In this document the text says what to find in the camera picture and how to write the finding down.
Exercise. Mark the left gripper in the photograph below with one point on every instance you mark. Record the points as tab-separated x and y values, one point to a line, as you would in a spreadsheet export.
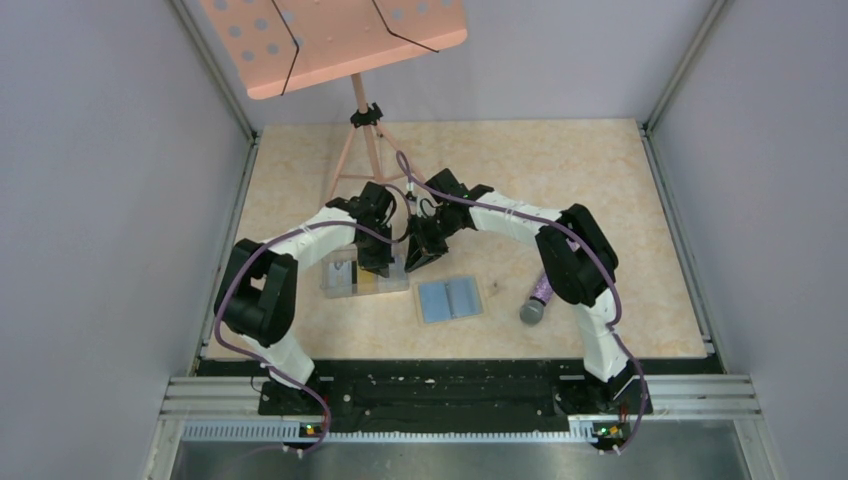
378	264

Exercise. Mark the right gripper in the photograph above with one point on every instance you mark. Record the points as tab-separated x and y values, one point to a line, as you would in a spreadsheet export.
421	249

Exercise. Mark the clear plastic card box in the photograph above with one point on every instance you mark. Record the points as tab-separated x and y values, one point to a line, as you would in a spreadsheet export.
397	282

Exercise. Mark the purple glitter microphone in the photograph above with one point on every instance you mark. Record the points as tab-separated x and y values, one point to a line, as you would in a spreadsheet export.
533	309

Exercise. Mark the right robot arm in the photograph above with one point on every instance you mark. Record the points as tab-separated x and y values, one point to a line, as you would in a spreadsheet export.
577	258

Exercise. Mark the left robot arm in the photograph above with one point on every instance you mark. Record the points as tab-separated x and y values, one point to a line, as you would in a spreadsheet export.
255	306

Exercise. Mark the black stripe yellow card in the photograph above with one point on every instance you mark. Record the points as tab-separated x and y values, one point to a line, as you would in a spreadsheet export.
365	283

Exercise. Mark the pink music stand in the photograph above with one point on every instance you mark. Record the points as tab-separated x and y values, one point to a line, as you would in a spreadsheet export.
280	47

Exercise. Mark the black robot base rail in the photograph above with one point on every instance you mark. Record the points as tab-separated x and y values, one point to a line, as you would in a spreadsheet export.
456	396

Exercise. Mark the grey slotted cable duct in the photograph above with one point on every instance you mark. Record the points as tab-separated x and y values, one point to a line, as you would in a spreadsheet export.
303	433

